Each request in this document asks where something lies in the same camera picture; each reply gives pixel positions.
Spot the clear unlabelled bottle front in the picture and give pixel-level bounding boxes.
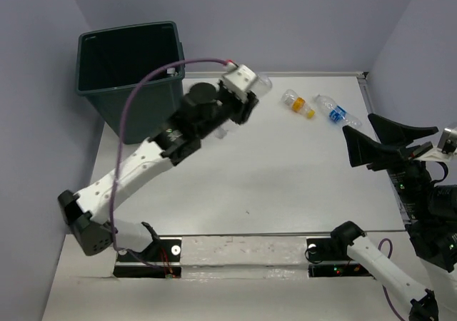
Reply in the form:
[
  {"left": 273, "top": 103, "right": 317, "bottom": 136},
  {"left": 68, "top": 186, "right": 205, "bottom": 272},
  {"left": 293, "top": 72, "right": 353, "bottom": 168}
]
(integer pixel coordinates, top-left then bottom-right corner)
[{"left": 211, "top": 73, "right": 273, "bottom": 139}]

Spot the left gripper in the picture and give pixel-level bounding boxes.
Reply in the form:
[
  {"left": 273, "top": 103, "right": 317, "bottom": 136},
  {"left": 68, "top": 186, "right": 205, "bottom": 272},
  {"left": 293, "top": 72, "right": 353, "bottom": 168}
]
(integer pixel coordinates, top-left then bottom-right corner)
[{"left": 200, "top": 76, "right": 261, "bottom": 141}]

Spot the small bottle yellow cap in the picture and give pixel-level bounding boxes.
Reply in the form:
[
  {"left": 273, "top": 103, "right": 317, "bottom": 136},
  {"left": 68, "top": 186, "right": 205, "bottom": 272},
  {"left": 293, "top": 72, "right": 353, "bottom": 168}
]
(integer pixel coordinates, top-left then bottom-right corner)
[{"left": 281, "top": 89, "right": 315, "bottom": 119}]

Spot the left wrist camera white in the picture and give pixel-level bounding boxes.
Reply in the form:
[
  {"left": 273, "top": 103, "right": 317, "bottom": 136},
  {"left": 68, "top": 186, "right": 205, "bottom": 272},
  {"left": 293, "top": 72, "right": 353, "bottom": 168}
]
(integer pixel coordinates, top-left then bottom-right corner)
[{"left": 221, "top": 61, "right": 258, "bottom": 103}]

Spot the dark green plastic bin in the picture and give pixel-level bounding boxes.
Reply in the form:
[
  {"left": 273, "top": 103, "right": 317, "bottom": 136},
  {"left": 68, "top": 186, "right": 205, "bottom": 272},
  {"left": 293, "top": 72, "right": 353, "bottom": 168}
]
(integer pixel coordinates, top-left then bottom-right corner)
[{"left": 76, "top": 21, "right": 185, "bottom": 144}]

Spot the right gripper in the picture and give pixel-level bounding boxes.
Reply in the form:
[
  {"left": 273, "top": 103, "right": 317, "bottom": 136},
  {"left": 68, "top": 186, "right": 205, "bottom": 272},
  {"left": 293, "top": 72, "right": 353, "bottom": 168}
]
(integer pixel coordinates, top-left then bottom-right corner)
[{"left": 340, "top": 110, "right": 436, "bottom": 216}]

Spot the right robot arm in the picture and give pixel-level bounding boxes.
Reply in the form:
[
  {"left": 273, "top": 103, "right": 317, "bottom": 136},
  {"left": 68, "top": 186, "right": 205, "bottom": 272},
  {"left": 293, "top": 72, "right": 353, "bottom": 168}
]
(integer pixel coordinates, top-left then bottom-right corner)
[{"left": 328, "top": 113, "right": 456, "bottom": 320}]

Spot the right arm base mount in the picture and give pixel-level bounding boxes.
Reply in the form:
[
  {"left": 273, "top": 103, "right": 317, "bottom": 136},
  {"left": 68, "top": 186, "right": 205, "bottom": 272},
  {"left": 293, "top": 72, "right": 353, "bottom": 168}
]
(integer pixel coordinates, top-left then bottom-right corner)
[{"left": 304, "top": 238, "right": 371, "bottom": 278}]

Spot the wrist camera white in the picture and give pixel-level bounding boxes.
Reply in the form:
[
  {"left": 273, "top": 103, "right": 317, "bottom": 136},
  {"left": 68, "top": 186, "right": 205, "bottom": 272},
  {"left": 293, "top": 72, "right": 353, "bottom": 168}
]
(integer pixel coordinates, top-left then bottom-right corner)
[
  {"left": 221, "top": 61, "right": 258, "bottom": 103},
  {"left": 417, "top": 123, "right": 457, "bottom": 163}
]

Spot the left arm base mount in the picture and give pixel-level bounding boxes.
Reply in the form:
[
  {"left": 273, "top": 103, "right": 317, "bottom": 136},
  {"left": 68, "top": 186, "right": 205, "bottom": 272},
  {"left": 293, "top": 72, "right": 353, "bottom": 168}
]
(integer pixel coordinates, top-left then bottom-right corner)
[{"left": 113, "top": 237, "right": 182, "bottom": 279}]

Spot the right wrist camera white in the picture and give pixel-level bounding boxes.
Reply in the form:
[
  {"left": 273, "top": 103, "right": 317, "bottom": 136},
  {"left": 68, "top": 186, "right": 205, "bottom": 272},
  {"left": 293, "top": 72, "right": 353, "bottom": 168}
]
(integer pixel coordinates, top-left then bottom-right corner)
[{"left": 417, "top": 123, "right": 457, "bottom": 163}]

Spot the clear bottle blue label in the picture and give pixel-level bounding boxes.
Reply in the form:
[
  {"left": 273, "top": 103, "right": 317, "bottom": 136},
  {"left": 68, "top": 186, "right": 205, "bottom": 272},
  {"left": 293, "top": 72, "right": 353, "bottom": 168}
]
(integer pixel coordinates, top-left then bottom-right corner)
[{"left": 313, "top": 94, "right": 362, "bottom": 131}]

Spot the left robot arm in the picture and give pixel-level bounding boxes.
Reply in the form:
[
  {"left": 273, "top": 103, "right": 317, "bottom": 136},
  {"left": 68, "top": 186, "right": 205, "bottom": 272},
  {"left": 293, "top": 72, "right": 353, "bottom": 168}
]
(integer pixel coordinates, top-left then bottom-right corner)
[{"left": 58, "top": 79, "right": 258, "bottom": 260}]

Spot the white foam strip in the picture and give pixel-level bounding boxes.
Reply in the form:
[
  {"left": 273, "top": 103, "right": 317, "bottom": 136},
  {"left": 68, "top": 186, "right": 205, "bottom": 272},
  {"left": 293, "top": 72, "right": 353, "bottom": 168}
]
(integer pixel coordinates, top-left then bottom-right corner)
[{"left": 180, "top": 235, "right": 308, "bottom": 281}]

